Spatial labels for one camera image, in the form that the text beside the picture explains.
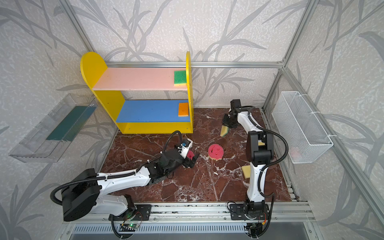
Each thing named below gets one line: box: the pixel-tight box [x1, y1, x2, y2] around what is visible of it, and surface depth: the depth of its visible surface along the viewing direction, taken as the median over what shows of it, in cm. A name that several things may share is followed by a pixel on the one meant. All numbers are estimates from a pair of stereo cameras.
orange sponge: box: [178, 102, 189, 117], surface depth 99 cm
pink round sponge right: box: [208, 143, 224, 161], surface depth 95 cm
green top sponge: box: [220, 125, 229, 138], surface depth 93 cm
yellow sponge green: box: [174, 70, 187, 87], surface depth 78 cm
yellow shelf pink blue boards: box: [80, 51, 194, 134], surface depth 84 cm
